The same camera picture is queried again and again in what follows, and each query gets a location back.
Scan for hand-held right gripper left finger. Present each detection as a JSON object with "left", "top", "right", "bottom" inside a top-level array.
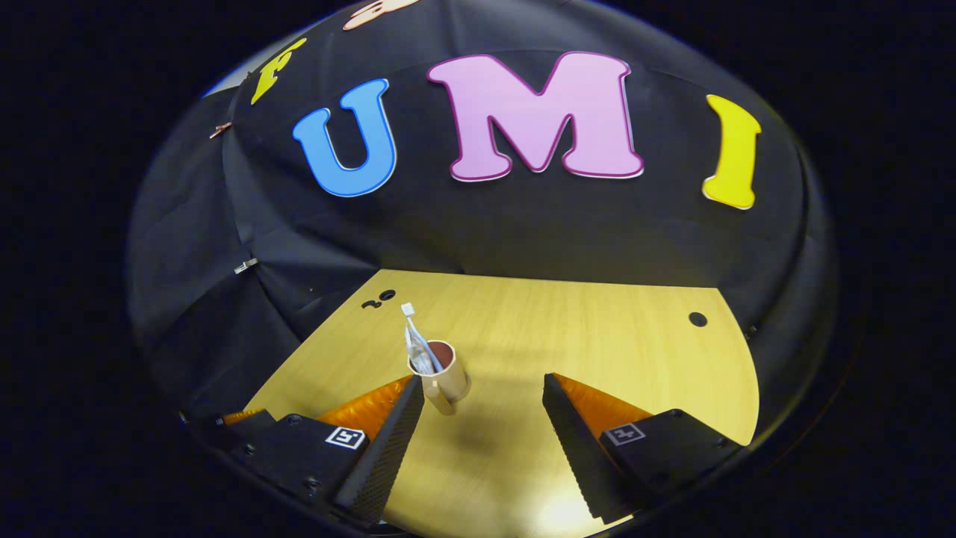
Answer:
[{"left": 224, "top": 375, "right": 426, "bottom": 528}]

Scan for white toothpaste tube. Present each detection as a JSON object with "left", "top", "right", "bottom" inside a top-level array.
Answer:
[{"left": 405, "top": 327, "right": 438, "bottom": 376}]

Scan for black backdrop cloth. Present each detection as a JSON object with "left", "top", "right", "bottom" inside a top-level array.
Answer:
[{"left": 127, "top": 0, "right": 837, "bottom": 427}]

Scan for white toothbrush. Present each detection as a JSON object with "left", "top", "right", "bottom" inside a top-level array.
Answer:
[{"left": 401, "top": 303, "right": 446, "bottom": 374}]

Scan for wooden desktop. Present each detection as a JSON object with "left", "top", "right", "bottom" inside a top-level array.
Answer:
[{"left": 243, "top": 269, "right": 761, "bottom": 538}]

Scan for beige cup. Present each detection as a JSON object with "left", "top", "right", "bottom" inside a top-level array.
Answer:
[{"left": 407, "top": 340, "right": 472, "bottom": 417}]

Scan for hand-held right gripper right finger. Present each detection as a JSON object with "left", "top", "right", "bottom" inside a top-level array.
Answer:
[{"left": 542, "top": 373, "right": 743, "bottom": 525}]

